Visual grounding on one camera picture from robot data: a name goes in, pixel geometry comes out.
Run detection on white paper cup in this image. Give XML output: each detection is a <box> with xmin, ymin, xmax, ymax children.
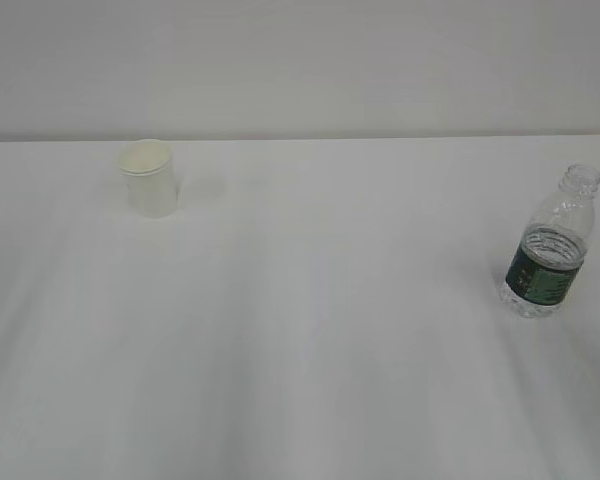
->
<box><xmin>117</xmin><ymin>139</ymin><xmax>178</xmax><ymax>218</ymax></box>

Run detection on clear green-label water bottle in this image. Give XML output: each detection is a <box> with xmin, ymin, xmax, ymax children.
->
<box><xmin>500</xmin><ymin>164</ymin><xmax>600</xmax><ymax>318</ymax></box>

